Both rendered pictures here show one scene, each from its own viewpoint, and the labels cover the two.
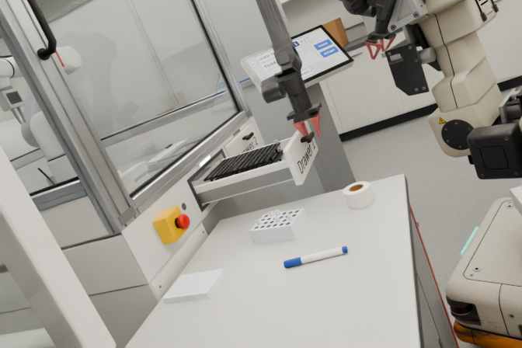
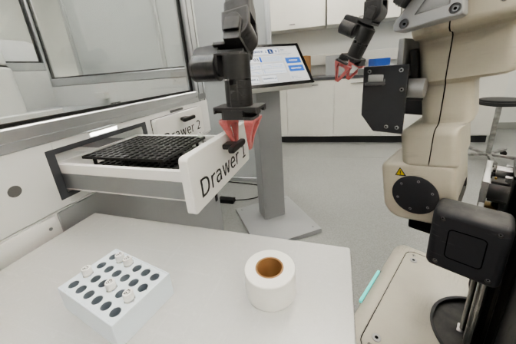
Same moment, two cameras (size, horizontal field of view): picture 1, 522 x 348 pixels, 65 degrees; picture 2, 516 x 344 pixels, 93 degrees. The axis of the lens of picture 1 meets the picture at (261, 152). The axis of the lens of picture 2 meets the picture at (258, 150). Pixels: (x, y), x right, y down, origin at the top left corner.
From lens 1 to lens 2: 0.71 m
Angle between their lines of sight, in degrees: 7
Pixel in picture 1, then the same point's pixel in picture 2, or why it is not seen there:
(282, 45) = (236, 4)
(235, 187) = (110, 183)
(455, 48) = (458, 90)
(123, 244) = not seen: outside the picture
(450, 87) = (431, 137)
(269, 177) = (157, 186)
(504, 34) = not seen: hidden behind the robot
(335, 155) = (273, 156)
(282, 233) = (99, 326)
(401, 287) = not seen: outside the picture
